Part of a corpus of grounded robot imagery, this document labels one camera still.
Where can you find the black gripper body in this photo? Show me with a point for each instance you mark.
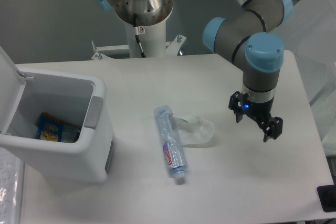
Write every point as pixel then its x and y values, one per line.
pixel 259 112

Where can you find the translucent plastic storage box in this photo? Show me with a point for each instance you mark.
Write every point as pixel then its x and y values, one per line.
pixel 310 35

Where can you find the black device at table edge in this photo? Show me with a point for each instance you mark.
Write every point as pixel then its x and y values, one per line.
pixel 326 195

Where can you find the crushed clear plastic bottle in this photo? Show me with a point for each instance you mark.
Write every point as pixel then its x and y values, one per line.
pixel 171 144

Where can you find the bubble wrap sheet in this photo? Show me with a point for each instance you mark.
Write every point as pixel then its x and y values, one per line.
pixel 12 176

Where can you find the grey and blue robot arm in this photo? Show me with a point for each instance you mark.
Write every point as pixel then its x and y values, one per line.
pixel 246 42

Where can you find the blue snack wrapper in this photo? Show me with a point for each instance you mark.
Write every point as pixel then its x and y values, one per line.
pixel 54 129

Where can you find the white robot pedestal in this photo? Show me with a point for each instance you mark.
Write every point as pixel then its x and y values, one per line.
pixel 142 42

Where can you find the clear plastic wrapper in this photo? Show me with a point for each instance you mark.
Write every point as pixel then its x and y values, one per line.
pixel 195 131

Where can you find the white trash can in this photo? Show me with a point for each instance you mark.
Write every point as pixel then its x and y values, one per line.
pixel 75 98

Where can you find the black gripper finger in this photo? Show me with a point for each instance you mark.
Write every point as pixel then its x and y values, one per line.
pixel 236 104
pixel 272 128

